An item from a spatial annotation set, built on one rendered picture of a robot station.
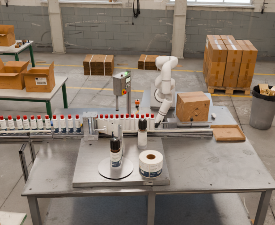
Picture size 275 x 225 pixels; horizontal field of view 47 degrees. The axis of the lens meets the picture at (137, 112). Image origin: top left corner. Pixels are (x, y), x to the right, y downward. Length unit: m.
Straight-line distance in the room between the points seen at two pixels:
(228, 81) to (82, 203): 4.03
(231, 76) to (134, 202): 3.74
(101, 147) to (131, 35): 5.69
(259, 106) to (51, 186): 3.53
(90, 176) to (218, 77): 4.18
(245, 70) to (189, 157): 3.63
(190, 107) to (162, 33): 5.10
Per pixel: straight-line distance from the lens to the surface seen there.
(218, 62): 6.24
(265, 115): 5.28
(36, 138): 3.35
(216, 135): 3.41
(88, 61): 7.14
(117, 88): 3.05
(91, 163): 2.84
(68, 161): 2.98
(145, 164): 2.59
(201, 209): 3.40
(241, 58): 6.33
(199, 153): 3.09
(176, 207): 3.38
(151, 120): 3.18
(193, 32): 8.36
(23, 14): 9.13
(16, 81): 4.70
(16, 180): 4.26
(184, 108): 3.41
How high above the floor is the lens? 2.58
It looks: 28 degrees down
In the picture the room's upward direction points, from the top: straight up
